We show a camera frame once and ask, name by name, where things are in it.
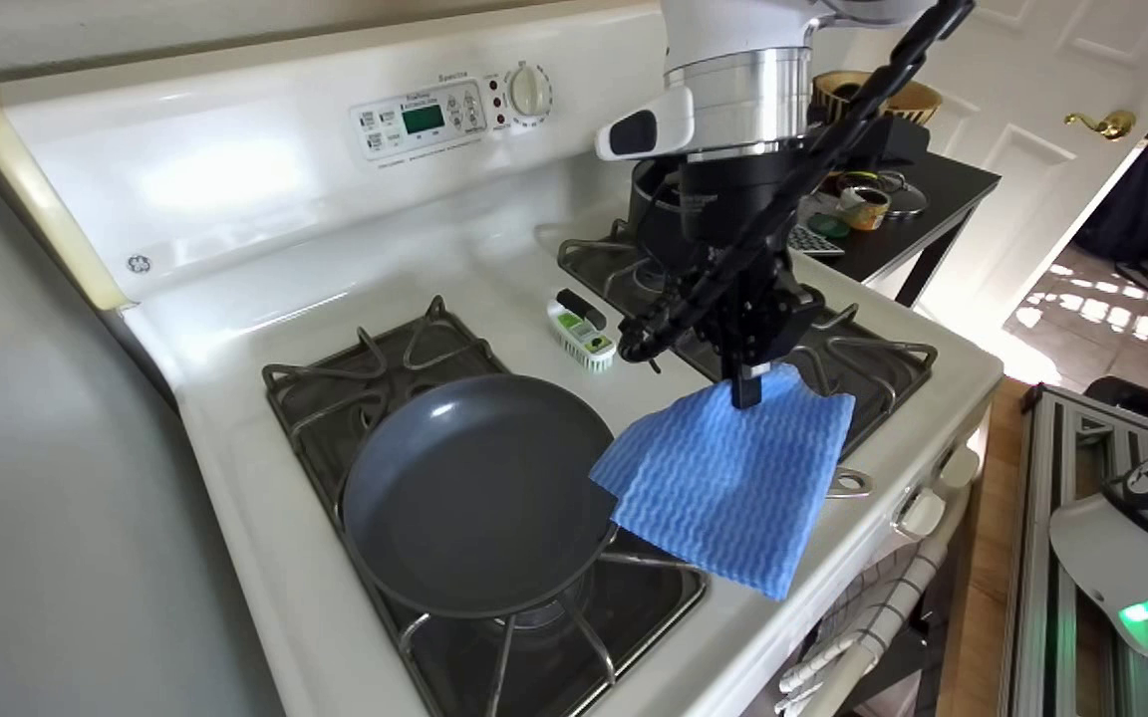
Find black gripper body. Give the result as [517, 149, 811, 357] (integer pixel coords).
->
[682, 153, 823, 382]

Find blue towel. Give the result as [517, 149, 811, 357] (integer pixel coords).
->
[587, 357, 860, 607]

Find grey blue frying pan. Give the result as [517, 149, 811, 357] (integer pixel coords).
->
[338, 369, 626, 624]

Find white striped kitchen towel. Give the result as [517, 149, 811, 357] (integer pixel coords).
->
[770, 522, 969, 717]

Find black stove grate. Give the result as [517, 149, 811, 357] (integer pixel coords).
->
[260, 291, 714, 717]
[556, 214, 945, 463]

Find green white small container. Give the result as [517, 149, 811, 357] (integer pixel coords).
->
[543, 281, 621, 369]

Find black side table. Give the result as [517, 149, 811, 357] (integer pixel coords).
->
[786, 134, 1006, 309]

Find woven brown basket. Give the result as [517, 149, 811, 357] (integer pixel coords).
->
[811, 68, 945, 130]

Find robot stand with wooden edge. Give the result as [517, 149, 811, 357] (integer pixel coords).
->
[935, 374, 1148, 717]

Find white panel door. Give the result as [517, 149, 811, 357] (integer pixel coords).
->
[924, 0, 1148, 349]

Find dark bag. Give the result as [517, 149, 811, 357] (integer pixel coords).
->
[1074, 130, 1148, 300]

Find white gas stove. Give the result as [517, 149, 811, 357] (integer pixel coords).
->
[0, 0, 1008, 717]

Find pale grey refrigerator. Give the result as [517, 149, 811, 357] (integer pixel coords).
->
[0, 113, 288, 717]

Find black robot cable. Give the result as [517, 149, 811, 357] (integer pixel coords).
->
[757, 0, 980, 255]

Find brass door lever handle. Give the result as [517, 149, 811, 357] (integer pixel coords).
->
[1062, 104, 1145, 149]

